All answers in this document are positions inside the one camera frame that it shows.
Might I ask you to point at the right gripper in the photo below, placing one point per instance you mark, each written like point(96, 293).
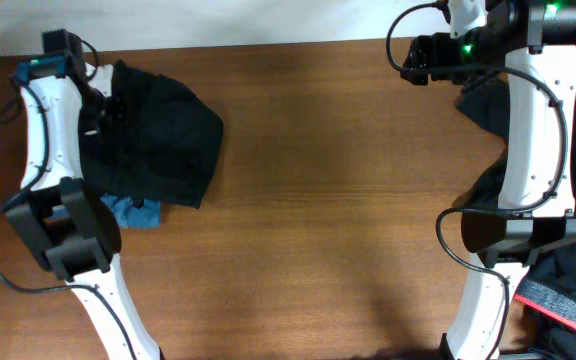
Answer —
point(425, 48)

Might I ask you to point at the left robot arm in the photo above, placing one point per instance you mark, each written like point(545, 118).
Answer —
point(66, 227)

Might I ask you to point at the black trousers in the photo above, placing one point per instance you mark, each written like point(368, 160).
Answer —
point(166, 148)

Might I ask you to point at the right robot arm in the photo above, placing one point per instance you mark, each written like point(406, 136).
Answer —
point(534, 44)

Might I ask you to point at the folded blue denim jeans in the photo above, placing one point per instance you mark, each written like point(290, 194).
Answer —
point(131, 213)

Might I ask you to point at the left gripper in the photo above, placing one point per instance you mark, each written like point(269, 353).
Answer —
point(110, 107)

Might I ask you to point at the grey red-trimmed garment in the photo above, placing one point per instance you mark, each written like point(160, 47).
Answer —
point(548, 302)

